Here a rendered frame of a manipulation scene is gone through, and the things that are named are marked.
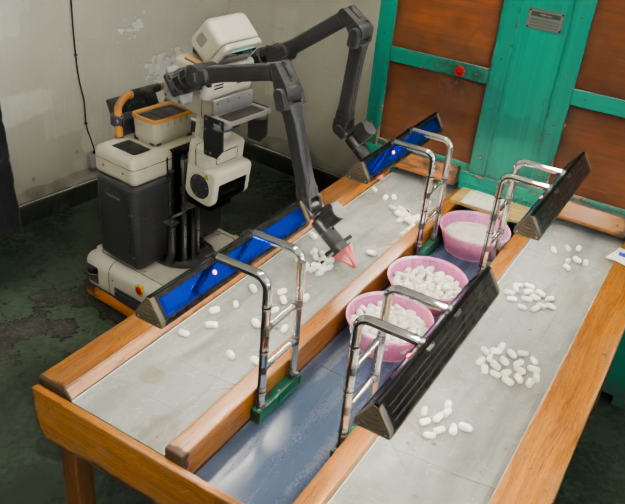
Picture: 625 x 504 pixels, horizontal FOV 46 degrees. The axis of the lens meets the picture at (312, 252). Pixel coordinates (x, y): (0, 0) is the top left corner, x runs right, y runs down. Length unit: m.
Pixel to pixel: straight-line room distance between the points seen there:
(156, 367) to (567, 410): 1.09
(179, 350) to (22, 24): 2.31
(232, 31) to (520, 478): 1.80
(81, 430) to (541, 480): 1.11
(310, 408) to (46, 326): 1.74
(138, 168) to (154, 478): 1.52
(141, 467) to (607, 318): 1.47
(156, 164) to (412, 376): 1.85
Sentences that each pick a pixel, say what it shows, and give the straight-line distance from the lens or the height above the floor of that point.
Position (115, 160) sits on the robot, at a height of 0.78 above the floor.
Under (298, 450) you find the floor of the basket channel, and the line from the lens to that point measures 1.88.
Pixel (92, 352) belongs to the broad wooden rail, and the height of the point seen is 0.76.
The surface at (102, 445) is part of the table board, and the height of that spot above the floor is 0.68.
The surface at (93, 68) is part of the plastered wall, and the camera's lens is 4.27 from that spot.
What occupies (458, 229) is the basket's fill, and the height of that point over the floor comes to 0.73.
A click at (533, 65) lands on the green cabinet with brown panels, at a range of 2.89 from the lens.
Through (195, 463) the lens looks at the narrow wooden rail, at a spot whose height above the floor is 0.71.
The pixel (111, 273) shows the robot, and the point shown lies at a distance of 3.32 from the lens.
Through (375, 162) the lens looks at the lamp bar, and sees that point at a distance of 2.40.
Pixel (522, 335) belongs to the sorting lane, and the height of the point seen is 0.74.
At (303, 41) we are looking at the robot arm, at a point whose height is 1.31.
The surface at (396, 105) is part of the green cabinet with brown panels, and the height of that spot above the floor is 1.03.
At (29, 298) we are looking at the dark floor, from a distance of 3.66.
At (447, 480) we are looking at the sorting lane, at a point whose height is 0.74.
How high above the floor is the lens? 2.03
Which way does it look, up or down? 31 degrees down
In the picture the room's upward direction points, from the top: 5 degrees clockwise
